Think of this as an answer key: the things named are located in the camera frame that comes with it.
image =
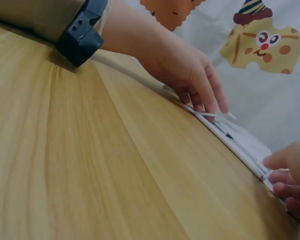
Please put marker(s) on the thin white stick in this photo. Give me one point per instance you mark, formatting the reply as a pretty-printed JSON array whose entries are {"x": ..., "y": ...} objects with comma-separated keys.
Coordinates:
[{"x": 207, "y": 115}]

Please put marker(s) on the person's right hand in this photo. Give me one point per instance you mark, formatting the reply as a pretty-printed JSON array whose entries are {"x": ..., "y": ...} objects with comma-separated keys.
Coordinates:
[{"x": 297, "y": 162}]

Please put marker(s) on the person's right fingers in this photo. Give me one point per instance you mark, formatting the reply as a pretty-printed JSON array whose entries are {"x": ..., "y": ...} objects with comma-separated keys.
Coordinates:
[{"x": 287, "y": 190}]

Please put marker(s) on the person's right thumb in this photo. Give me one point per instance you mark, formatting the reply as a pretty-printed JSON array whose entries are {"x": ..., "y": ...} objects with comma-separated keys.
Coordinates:
[{"x": 280, "y": 157}]

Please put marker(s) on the person's left hand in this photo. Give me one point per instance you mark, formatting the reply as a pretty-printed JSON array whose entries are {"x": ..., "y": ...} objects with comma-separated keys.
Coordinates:
[{"x": 160, "y": 50}]

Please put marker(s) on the white board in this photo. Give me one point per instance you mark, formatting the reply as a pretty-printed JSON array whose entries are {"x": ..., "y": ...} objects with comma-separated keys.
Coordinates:
[{"x": 250, "y": 145}]

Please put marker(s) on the white rod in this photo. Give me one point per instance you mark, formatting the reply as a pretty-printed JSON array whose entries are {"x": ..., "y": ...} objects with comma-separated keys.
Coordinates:
[{"x": 250, "y": 157}]

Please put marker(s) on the person's left fingers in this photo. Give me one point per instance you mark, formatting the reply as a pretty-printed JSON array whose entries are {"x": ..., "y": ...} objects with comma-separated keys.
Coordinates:
[{"x": 212, "y": 85}]

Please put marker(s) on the black wrist band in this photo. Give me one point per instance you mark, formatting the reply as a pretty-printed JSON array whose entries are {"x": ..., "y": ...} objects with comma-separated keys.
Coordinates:
[{"x": 77, "y": 37}]

